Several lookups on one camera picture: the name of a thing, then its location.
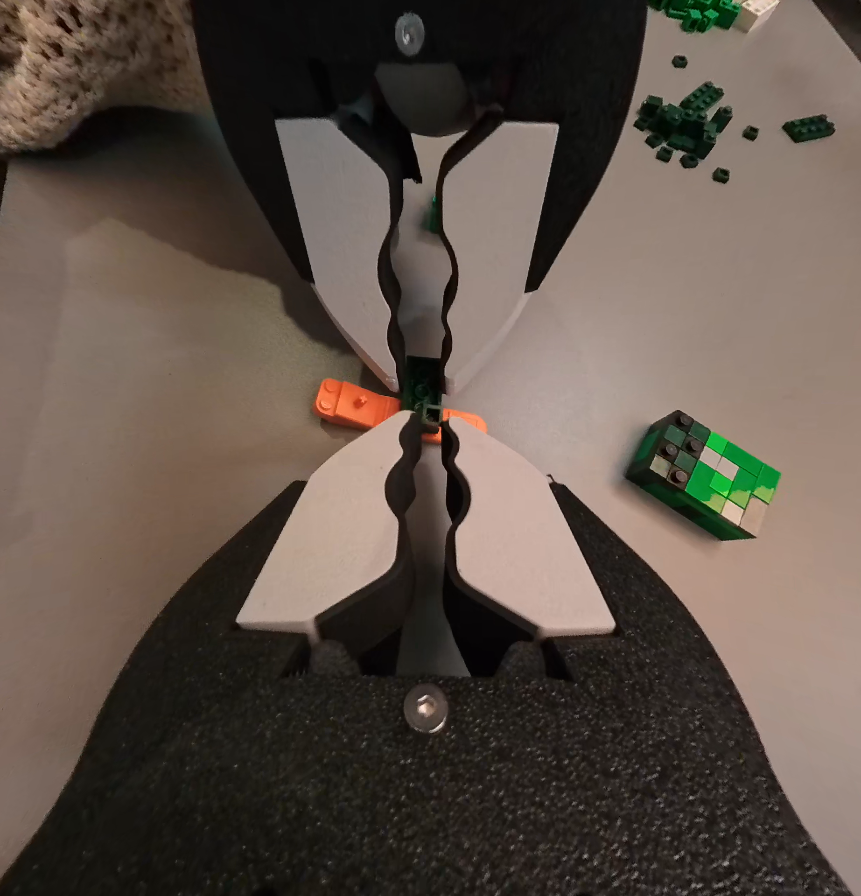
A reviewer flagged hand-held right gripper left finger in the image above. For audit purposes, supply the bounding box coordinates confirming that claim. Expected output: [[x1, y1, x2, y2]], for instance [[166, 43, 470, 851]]
[[234, 410, 419, 674]]

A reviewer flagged person's left forearm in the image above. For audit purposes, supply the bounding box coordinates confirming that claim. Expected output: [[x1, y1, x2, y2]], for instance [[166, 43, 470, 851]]
[[0, 0, 202, 153]]

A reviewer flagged dark green lego plate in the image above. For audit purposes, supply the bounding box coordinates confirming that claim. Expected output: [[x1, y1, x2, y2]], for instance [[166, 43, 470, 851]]
[[404, 356, 447, 414]]

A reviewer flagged orange lego brick separator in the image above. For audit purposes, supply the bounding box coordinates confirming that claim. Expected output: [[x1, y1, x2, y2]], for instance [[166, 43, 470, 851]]
[[315, 378, 487, 445]]

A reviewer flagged pile of dark green lego bricks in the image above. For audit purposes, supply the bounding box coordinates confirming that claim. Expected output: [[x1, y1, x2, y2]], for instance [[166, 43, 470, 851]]
[[632, 80, 762, 184]]

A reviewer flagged pile of bright green lego bricks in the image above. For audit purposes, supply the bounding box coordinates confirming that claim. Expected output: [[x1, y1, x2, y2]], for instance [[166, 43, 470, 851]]
[[647, 0, 781, 35]]

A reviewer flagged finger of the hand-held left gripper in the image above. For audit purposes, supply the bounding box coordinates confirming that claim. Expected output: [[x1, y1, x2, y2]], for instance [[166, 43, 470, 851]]
[[434, 115, 560, 396], [275, 112, 423, 394]]

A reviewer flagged single dark green lego brick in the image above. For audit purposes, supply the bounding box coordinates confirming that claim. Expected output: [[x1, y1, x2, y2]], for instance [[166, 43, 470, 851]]
[[782, 113, 836, 144]]

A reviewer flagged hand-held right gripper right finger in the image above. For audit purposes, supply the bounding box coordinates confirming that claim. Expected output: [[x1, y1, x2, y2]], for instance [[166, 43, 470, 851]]
[[441, 416, 618, 679]]

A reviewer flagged large green mosaic lego block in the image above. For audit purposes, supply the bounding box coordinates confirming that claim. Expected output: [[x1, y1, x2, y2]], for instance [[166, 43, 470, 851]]
[[624, 409, 782, 542]]

